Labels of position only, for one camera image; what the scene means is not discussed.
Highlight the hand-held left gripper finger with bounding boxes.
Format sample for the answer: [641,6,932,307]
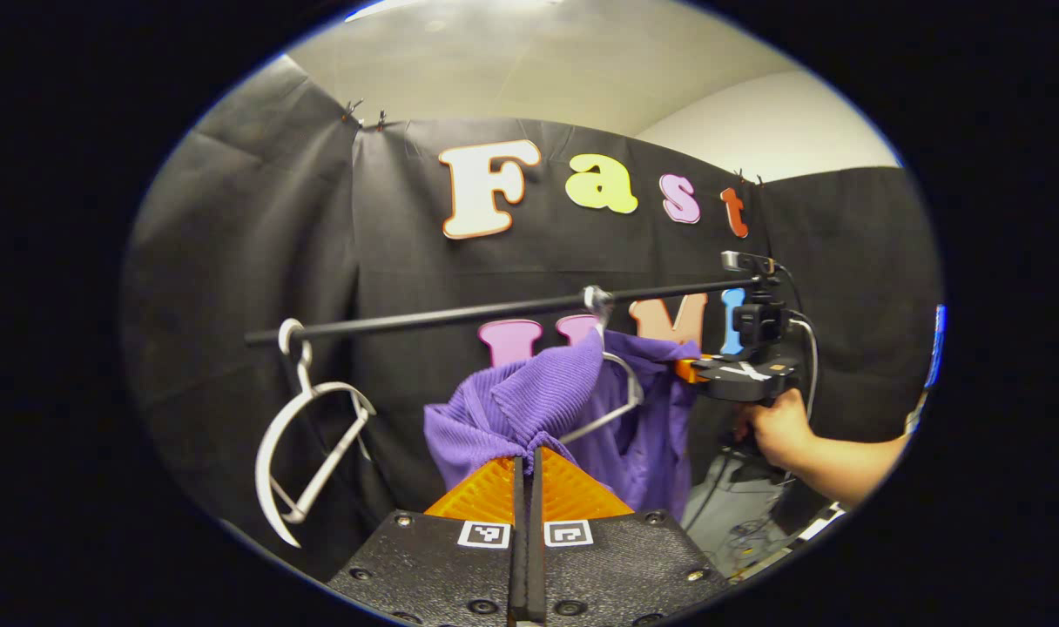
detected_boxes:
[527,447,731,626]
[327,455,529,626]

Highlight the purple shirt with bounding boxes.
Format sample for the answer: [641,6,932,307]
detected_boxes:
[423,329,703,523]

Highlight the white clothes hanger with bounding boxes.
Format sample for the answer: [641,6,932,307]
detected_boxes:
[557,286,645,447]
[255,318,378,549]

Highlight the black clothes rack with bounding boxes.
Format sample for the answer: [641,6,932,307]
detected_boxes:
[245,277,761,528]

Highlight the white power strip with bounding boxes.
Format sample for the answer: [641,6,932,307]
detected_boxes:
[730,501,848,580]

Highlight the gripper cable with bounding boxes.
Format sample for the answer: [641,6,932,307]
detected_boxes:
[778,266,820,423]

